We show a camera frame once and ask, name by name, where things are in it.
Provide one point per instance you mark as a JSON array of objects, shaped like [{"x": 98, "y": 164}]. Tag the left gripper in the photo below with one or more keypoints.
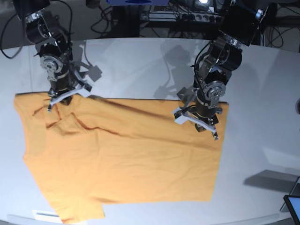
[{"x": 200, "y": 106}]

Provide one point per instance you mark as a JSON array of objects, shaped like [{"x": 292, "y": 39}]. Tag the yellow T-shirt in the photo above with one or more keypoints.
[{"x": 97, "y": 151}]

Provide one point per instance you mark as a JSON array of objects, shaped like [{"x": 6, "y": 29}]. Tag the white label on table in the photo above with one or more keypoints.
[{"x": 38, "y": 214}]

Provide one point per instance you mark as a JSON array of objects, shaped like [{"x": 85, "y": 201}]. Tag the tablet screen on stand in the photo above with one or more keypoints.
[{"x": 292, "y": 202}]

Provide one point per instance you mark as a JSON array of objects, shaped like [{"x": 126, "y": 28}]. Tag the white power strip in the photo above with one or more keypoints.
[{"x": 201, "y": 18}]

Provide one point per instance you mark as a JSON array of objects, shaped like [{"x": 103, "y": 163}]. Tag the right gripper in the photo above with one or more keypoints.
[{"x": 63, "y": 76}]

